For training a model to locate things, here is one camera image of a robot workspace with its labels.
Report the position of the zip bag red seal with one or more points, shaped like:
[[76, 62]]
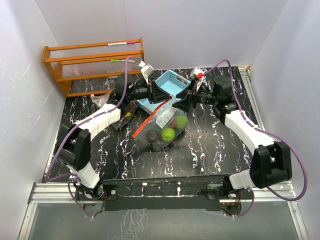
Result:
[[164, 116]]

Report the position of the pink white marker pen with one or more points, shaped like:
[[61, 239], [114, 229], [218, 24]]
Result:
[[121, 43]]

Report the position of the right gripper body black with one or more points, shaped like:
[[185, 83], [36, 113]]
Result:
[[203, 96]]

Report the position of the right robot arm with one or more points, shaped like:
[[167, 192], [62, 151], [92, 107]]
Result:
[[271, 159]]

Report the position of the black base crossbar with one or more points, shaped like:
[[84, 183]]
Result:
[[206, 192]]

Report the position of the green bumpy fake fruit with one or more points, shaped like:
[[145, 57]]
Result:
[[168, 134]]

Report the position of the green white marker pen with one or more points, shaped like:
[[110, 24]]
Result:
[[122, 60]]

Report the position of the aluminium frame rail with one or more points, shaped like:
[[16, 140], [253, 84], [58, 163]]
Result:
[[159, 211]]

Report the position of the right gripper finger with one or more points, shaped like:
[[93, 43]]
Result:
[[184, 105], [184, 93]]

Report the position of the light blue plastic basket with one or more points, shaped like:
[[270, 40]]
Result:
[[170, 82]]

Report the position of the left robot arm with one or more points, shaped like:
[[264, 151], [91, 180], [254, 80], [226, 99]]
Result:
[[74, 147]]

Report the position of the dark purple fake grapes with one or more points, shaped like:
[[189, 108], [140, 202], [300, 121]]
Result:
[[130, 108]]

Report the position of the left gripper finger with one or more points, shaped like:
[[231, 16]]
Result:
[[161, 98], [157, 91]]

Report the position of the dark red fake fruit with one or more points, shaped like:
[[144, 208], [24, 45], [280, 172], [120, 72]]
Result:
[[151, 136]]

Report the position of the wooden shelf rack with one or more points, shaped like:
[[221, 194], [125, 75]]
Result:
[[70, 63]]

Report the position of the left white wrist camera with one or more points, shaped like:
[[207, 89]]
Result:
[[146, 70]]

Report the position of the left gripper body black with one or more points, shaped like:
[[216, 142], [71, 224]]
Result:
[[143, 92]]

